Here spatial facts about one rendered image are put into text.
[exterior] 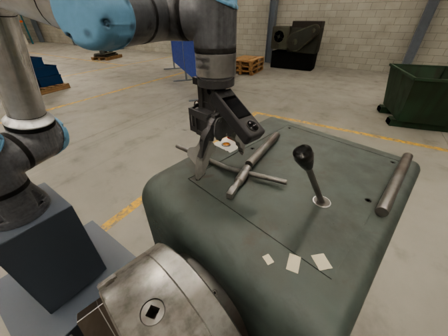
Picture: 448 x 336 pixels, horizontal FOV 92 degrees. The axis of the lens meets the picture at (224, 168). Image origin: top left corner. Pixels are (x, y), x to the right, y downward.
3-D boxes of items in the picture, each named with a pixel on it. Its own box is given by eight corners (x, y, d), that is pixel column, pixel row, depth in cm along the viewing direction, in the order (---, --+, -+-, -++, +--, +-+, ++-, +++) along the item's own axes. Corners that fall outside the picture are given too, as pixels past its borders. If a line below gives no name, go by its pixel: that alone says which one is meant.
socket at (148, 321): (139, 327, 31) (135, 321, 29) (151, 303, 33) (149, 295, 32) (159, 336, 30) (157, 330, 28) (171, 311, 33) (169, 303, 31)
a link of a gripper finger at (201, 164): (185, 171, 50) (201, 134, 49) (201, 182, 47) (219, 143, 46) (175, 169, 48) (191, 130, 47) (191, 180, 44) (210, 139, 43)
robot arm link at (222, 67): (245, 52, 39) (211, 57, 34) (243, 79, 42) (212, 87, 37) (216, 49, 43) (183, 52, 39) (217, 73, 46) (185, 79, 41)
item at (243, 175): (233, 201, 45) (251, 172, 54) (233, 193, 44) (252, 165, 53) (224, 199, 46) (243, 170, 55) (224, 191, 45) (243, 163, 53)
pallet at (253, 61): (243, 67, 840) (243, 55, 815) (264, 69, 808) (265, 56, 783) (228, 73, 749) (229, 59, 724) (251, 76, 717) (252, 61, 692)
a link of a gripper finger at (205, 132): (205, 159, 47) (222, 122, 46) (211, 162, 46) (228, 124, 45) (191, 154, 44) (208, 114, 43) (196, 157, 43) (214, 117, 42)
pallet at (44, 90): (51, 85, 620) (37, 54, 576) (71, 87, 595) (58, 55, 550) (3, 96, 529) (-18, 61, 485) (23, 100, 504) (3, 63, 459)
